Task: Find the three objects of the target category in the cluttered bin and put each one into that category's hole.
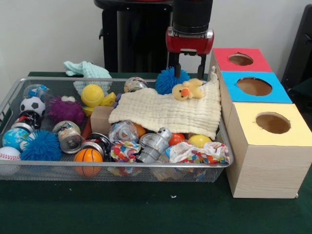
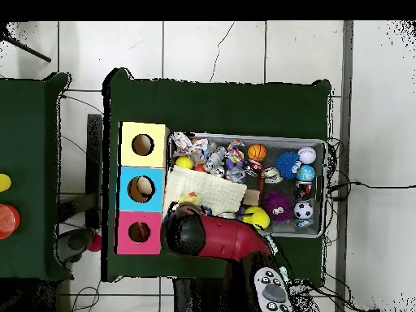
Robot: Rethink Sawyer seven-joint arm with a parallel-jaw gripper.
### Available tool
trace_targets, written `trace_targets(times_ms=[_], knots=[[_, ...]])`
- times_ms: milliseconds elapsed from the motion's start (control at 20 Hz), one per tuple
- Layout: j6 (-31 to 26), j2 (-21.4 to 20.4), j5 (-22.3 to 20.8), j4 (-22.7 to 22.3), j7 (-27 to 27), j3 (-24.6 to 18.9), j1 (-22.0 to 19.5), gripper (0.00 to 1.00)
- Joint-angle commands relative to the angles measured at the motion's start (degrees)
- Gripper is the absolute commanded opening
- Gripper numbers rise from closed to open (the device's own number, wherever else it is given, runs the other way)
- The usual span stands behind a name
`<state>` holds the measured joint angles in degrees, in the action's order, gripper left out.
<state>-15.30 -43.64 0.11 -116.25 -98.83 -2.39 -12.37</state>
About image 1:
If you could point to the yellow duck plush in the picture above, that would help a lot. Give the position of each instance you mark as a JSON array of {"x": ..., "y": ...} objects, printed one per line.
[{"x": 185, "y": 90}]

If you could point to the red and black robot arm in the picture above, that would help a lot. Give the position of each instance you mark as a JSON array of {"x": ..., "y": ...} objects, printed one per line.
[{"x": 192, "y": 14}]

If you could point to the silver plastic toy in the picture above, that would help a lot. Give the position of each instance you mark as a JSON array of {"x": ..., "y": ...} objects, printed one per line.
[{"x": 156, "y": 146}]

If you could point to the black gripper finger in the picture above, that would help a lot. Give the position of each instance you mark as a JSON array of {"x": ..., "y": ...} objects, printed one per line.
[
  {"x": 201, "y": 67},
  {"x": 177, "y": 65}
]

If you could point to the blue spiky ball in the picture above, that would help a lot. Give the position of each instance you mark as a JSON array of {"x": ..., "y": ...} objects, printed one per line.
[
  {"x": 41, "y": 146},
  {"x": 167, "y": 81}
]

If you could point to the dark green table cloth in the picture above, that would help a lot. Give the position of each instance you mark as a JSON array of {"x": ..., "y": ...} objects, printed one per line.
[{"x": 146, "y": 207}]

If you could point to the small orange basketball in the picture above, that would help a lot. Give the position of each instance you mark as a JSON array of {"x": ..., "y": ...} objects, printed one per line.
[{"x": 88, "y": 156}]

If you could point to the mint green muslin cloth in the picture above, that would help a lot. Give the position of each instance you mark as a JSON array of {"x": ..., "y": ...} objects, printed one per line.
[{"x": 90, "y": 69}]

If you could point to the small white baseball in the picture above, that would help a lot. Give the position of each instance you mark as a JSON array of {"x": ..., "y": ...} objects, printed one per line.
[{"x": 9, "y": 154}]

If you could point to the silver mesh bin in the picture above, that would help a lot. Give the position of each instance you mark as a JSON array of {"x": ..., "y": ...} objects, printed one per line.
[{"x": 146, "y": 171}]

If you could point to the small soccer ball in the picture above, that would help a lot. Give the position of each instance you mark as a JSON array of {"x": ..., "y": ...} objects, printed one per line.
[{"x": 33, "y": 105}]

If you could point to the wooden box with three holes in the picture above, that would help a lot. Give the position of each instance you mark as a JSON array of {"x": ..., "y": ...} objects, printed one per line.
[{"x": 268, "y": 168}]

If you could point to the yellow tennis ball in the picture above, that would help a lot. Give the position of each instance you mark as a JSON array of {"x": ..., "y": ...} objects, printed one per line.
[{"x": 92, "y": 95}]

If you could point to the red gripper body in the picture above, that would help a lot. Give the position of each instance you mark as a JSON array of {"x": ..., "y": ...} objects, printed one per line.
[{"x": 190, "y": 45}]

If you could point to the cream muslin cloth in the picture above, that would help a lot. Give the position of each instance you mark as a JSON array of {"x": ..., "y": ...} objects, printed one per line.
[{"x": 158, "y": 112}]

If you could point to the black chair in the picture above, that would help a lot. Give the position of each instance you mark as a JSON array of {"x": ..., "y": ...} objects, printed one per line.
[{"x": 301, "y": 48}]

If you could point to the globe print ball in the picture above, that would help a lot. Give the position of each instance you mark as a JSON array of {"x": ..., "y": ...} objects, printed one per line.
[{"x": 13, "y": 138}]

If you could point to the purple knobbly toy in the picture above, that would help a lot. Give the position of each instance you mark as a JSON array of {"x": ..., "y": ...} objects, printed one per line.
[{"x": 65, "y": 109}]

